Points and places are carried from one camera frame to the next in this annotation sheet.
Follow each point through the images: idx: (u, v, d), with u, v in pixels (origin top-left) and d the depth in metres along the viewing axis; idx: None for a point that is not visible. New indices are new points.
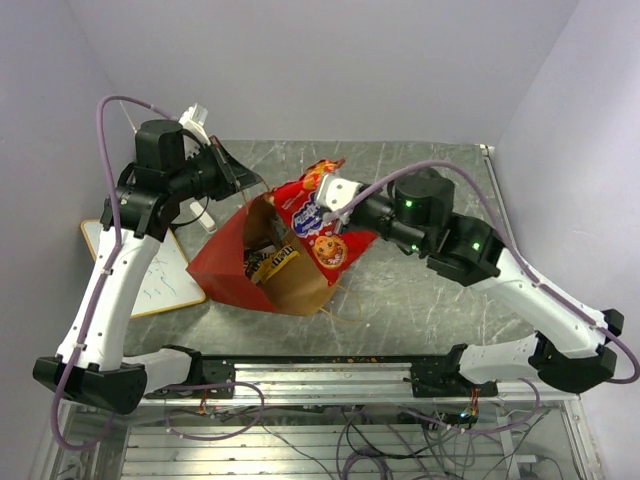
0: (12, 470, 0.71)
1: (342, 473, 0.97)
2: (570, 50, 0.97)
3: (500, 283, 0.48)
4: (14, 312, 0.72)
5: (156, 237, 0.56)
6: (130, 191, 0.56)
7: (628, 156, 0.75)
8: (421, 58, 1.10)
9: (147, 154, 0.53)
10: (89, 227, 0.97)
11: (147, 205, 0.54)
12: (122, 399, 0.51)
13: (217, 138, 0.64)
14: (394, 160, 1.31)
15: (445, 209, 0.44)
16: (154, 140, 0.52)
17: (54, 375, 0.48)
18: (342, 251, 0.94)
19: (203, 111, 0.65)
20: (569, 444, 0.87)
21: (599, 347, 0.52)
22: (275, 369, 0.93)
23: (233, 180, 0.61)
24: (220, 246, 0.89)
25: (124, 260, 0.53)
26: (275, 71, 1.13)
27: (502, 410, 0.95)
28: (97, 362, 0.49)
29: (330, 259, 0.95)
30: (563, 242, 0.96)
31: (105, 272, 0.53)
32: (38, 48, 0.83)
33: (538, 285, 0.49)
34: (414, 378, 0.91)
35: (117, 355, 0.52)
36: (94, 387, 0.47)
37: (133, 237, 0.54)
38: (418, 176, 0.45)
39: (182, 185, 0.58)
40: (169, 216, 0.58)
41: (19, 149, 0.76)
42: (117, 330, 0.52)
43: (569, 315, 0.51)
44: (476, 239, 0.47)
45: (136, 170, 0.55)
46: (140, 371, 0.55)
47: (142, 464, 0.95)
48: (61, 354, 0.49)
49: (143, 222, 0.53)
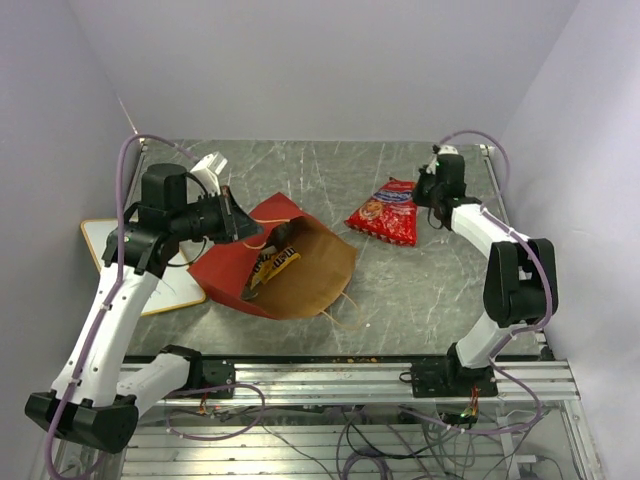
0: (12, 470, 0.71)
1: (342, 473, 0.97)
2: (570, 49, 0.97)
3: (459, 211, 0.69)
4: (14, 310, 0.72)
5: (155, 274, 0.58)
6: (134, 229, 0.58)
7: (628, 155, 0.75)
8: (422, 57, 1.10)
9: (152, 194, 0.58)
10: (89, 228, 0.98)
11: (148, 244, 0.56)
12: (112, 441, 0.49)
13: (228, 189, 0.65)
14: (394, 160, 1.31)
15: (452, 167, 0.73)
16: (160, 182, 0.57)
17: (46, 413, 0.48)
18: (373, 215, 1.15)
19: (221, 159, 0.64)
20: (569, 444, 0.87)
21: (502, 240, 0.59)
22: (276, 369, 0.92)
23: (232, 233, 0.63)
24: (229, 261, 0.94)
25: (124, 296, 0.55)
26: (274, 70, 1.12)
27: (502, 410, 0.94)
28: (90, 397, 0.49)
29: (363, 212, 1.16)
30: (561, 241, 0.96)
31: (104, 307, 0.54)
32: (37, 48, 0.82)
33: (482, 213, 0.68)
34: (415, 378, 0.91)
35: (111, 391, 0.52)
36: (83, 428, 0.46)
37: (134, 273, 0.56)
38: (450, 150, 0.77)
39: (182, 227, 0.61)
40: (169, 256, 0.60)
41: (19, 150, 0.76)
42: (113, 365, 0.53)
43: (492, 228, 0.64)
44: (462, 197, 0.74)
45: (141, 210, 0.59)
46: (131, 409, 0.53)
47: (142, 464, 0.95)
48: (55, 388, 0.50)
49: (143, 259, 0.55)
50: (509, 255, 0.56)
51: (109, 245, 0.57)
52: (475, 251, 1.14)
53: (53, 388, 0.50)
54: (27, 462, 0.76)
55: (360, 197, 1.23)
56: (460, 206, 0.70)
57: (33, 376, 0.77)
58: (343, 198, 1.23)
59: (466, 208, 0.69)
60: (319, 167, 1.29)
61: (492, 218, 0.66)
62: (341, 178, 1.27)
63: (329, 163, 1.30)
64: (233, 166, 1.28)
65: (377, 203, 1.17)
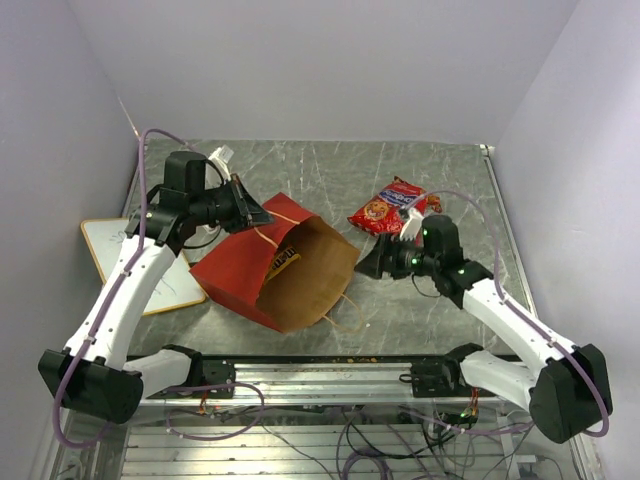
0: (11, 470, 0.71)
1: (342, 473, 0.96)
2: (570, 49, 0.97)
3: (471, 296, 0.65)
4: (14, 310, 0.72)
5: (173, 251, 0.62)
6: (155, 208, 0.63)
7: (627, 156, 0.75)
8: (421, 58, 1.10)
9: (174, 178, 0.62)
10: (89, 227, 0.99)
11: (168, 221, 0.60)
12: (118, 406, 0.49)
13: (237, 175, 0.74)
14: (394, 160, 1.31)
15: (445, 243, 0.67)
16: (181, 165, 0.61)
17: (58, 368, 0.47)
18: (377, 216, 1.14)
19: (229, 150, 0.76)
20: (569, 444, 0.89)
21: (551, 360, 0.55)
22: (275, 369, 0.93)
23: (246, 214, 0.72)
24: (232, 260, 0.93)
25: (143, 264, 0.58)
26: (274, 71, 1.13)
27: (502, 407, 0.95)
28: (104, 356, 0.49)
29: (369, 211, 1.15)
30: (562, 241, 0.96)
31: (124, 274, 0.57)
32: (37, 48, 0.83)
33: (504, 302, 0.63)
34: (415, 378, 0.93)
35: (121, 357, 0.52)
36: (96, 385, 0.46)
37: (154, 245, 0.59)
38: (437, 216, 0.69)
39: (200, 210, 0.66)
40: (187, 234, 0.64)
41: (19, 150, 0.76)
42: (126, 329, 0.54)
43: (528, 331, 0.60)
44: (466, 268, 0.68)
45: (162, 192, 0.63)
46: (137, 381, 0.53)
47: (142, 464, 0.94)
48: (69, 347, 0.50)
49: (164, 234, 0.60)
50: (565, 384, 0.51)
51: (132, 221, 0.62)
52: (475, 250, 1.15)
53: (67, 347, 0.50)
54: (26, 461, 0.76)
55: (360, 197, 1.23)
56: (472, 288, 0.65)
57: (32, 376, 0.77)
58: (342, 198, 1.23)
59: (477, 289, 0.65)
60: (319, 168, 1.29)
61: (520, 309, 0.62)
62: (341, 178, 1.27)
63: (329, 163, 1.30)
64: (233, 166, 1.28)
65: (384, 204, 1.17)
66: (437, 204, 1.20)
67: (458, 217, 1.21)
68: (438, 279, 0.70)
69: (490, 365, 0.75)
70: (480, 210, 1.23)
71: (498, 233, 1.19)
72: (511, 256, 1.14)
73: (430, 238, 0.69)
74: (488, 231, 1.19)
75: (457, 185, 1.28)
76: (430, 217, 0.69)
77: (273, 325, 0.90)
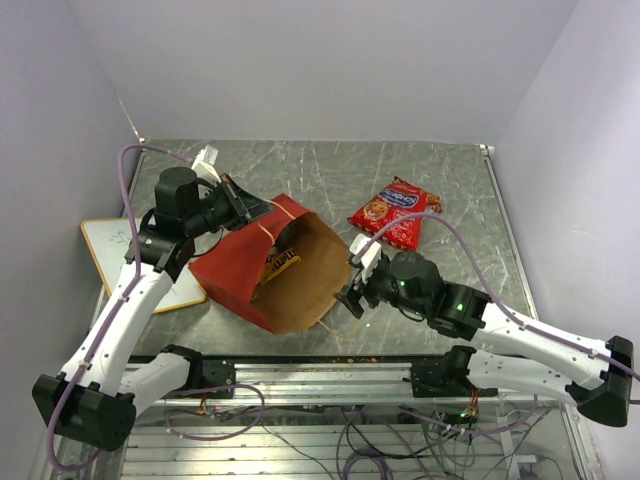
0: (9, 468, 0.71)
1: (342, 473, 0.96)
2: (570, 50, 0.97)
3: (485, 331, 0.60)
4: (14, 309, 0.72)
5: (171, 276, 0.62)
6: (154, 234, 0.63)
7: (626, 158, 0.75)
8: (420, 60, 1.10)
9: (166, 204, 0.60)
10: (89, 227, 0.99)
11: (167, 247, 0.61)
12: (109, 433, 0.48)
13: (227, 176, 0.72)
14: (394, 160, 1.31)
15: (432, 283, 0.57)
16: (171, 192, 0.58)
17: (52, 393, 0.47)
18: (377, 215, 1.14)
19: (214, 150, 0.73)
20: (569, 444, 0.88)
21: (602, 373, 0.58)
22: (276, 369, 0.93)
23: (244, 213, 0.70)
24: (229, 259, 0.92)
25: (141, 289, 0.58)
26: (274, 71, 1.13)
27: (502, 410, 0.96)
28: (98, 381, 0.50)
29: (370, 212, 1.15)
30: (562, 242, 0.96)
31: (122, 299, 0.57)
32: (37, 48, 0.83)
33: (525, 327, 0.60)
34: (414, 378, 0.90)
35: (116, 382, 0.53)
36: (88, 411, 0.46)
37: (152, 270, 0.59)
38: (407, 261, 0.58)
39: (198, 224, 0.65)
40: (186, 256, 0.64)
41: (19, 150, 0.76)
42: (122, 355, 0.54)
43: (564, 349, 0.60)
44: (462, 299, 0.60)
45: (156, 215, 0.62)
46: (129, 405, 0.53)
47: (142, 464, 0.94)
48: (64, 372, 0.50)
49: (161, 260, 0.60)
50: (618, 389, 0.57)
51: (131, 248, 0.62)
52: (475, 250, 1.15)
53: (62, 371, 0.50)
54: (26, 459, 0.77)
55: (360, 197, 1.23)
56: (484, 325, 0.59)
57: (31, 375, 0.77)
58: (342, 198, 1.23)
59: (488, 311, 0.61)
60: (318, 168, 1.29)
61: (540, 329, 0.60)
62: (341, 178, 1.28)
63: (329, 163, 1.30)
64: (233, 166, 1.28)
65: (383, 203, 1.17)
66: (437, 204, 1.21)
67: (458, 217, 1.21)
68: (436, 324, 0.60)
69: (501, 370, 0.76)
70: (480, 210, 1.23)
71: (498, 233, 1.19)
72: (511, 256, 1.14)
73: (409, 286, 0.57)
74: (488, 230, 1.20)
75: (457, 185, 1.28)
76: (397, 264, 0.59)
77: (267, 326, 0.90)
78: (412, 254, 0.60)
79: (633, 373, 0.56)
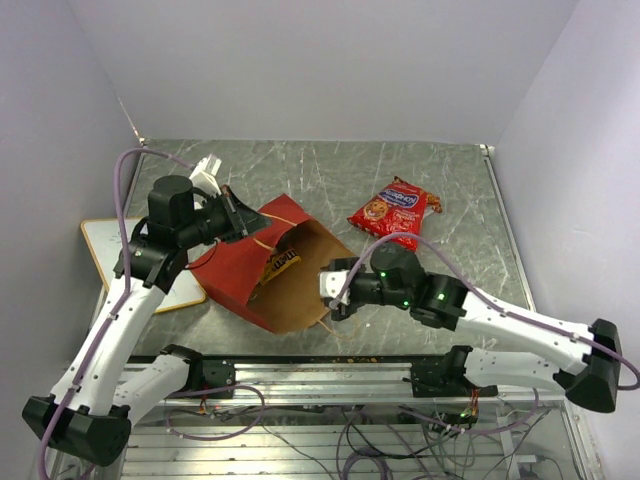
0: (8, 468, 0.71)
1: (342, 473, 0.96)
2: (570, 50, 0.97)
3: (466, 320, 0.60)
4: (14, 309, 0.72)
5: (162, 289, 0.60)
6: (145, 244, 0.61)
7: (627, 158, 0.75)
8: (419, 60, 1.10)
9: (159, 213, 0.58)
10: (89, 227, 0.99)
11: (158, 259, 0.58)
12: (102, 452, 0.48)
13: (228, 187, 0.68)
14: (394, 160, 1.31)
15: (413, 274, 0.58)
16: (165, 201, 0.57)
17: (42, 417, 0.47)
18: (376, 215, 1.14)
19: (217, 162, 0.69)
20: (569, 444, 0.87)
21: (585, 357, 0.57)
22: (275, 369, 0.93)
23: (241, 229, 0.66)
24: (228, 260, 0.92)
25: (130, 307, 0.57)
26: (273, 71, 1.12)
27: (502, 410, 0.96)
28: (87, 404, 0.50)
29: (369, 211, 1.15)
30: (562, 242, 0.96)
31: (111, 316, 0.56)
32: (38, 48, 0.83)
33: (505, 313, 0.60)
34: (414, 378, 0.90)
35: (108, 401, 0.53)
36: (77, 433, 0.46)
37: (142, 285, 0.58)
38: (389, 253, 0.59)
39: (192, 235, 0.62)
40: (178, 269, 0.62)
41: (19, 150, 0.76)
42: (112, 375, 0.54)
43: (546, 334, 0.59)
44: (443, 289, 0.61)
45: (149, 223, 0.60)
46: (124, 420, 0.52)
47: (142, 464, 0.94)
48: (54, 393, 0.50)
49: (153, 273, 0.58)
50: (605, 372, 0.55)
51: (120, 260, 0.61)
52: (475, 250, 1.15)
53: (52, 393, 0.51)
54: (26, 459, 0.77)
55: (360, 197, 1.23)
56: (465, 314, 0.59)
57: (30, 375, 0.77)
58: (342, 198, 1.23)
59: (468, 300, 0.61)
60: (318, 168, 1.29)
61: (521, 315, 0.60)
62: (341, 178, 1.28)
63: (329, 163, 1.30)
64: (233, 166, 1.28)
65: (383, 203, 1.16)
66: (437, 204, 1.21)
67: (458, 217, 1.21)
68: (418, 314, 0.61)
69: (496, 365, 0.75)
70: (480, 210, 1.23)
71: (498, 233, 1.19)
72: (511, 256, 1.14)
73: (391, 278, 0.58)
74: (488, 230, 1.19)
75: (457, 185, 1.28)
76: (379, 255, 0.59)
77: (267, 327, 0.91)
78: (393, 245, 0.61)
79: (618, 354, 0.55)
